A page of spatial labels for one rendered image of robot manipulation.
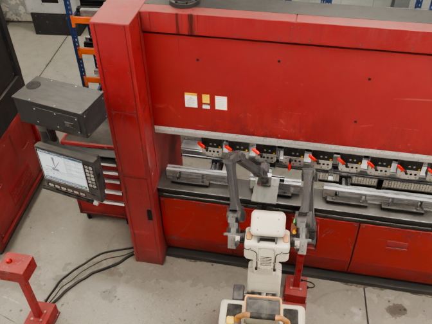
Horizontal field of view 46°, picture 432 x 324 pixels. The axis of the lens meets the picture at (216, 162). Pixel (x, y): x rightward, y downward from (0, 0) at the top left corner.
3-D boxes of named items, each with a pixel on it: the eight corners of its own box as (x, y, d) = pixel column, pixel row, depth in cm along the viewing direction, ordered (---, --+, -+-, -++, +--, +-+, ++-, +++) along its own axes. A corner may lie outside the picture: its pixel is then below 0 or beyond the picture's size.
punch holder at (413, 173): (395, 177, 357) (401, 160, 346) (395, 169, 364) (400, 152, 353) (418, 180, 355) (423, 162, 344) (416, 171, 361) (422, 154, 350)
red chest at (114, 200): (82, 222, 487) (59, 142, 421) (101, 186, 524) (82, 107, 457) (132, 229, 479) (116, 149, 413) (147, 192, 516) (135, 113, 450)
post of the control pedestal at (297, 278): (292, 287, 415) (298, 245, 379) (293, 281, 419) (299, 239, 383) (299, 288, 414) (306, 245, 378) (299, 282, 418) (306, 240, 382)
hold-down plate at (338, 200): (326, 202, 381) (326, 200, 379) (326, 197, 385) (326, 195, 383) (367, 207, 377) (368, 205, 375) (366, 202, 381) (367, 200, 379)
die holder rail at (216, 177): (166, 177, 405) (166, 168, 399) (168, 172, 409) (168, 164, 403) (228, 185, 397) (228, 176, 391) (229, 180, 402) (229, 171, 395)
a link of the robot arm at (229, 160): (218, 154, 318) (233, 153, 313) (229, 150, 329) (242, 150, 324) (227, 223, 325) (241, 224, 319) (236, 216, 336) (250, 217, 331)
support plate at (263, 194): (251, 201, 368) (251, 200, 367) (256, 177, 387) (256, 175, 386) (276, 204, 365) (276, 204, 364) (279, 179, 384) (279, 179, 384)
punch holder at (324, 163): (310, 167, 367) (312, 150, 356) (310, 159, 373) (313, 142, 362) (330, 170, 364) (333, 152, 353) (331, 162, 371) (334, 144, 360)
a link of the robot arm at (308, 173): (300, 162, 339) (315, 162, 336) (303, 172, 350) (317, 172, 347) (294, 223, 317) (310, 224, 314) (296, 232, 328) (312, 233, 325)
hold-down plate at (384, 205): (380, 209, 375) (381, 207, 373) (380, 204, 379) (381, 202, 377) (423, 215, 371) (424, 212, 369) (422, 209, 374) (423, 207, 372)
